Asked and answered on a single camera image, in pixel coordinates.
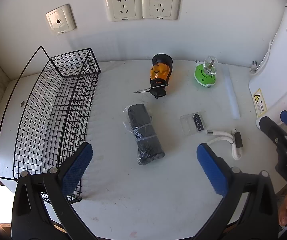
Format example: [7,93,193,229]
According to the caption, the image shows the white rope with black clip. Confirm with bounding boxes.
[206,128,244,161]

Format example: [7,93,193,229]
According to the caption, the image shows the white translucent strip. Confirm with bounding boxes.
[222,67,240,120]

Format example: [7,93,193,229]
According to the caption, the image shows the clear case with black part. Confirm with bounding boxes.
[180,112,206,136]

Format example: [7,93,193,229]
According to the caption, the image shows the green round plug device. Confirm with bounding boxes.
[194,61,216,88]

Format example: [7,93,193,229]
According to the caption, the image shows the black bundle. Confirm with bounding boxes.
[125,104,166,165]

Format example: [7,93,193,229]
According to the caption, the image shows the orange pumpkin lantern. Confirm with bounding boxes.
[134,54,173,99]

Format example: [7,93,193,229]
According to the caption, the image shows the white appliance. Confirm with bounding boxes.
[249,4,287,125]

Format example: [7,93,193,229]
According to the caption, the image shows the right white power socket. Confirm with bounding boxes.
[143,0,180,20]

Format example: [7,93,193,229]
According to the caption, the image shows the white power socket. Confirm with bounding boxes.
[143,0,180,20]
[106,0,143,22]

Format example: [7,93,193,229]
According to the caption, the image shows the left white power socket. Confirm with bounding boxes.
[106,0,143,22]

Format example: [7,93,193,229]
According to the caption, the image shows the black wire basket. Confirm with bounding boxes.
[0,45,102,205]

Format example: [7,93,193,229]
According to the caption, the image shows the white power plug with cord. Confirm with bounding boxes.
[250,40,273,75]

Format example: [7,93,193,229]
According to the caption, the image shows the white coax wall plate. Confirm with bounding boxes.
[45,4,76,35]

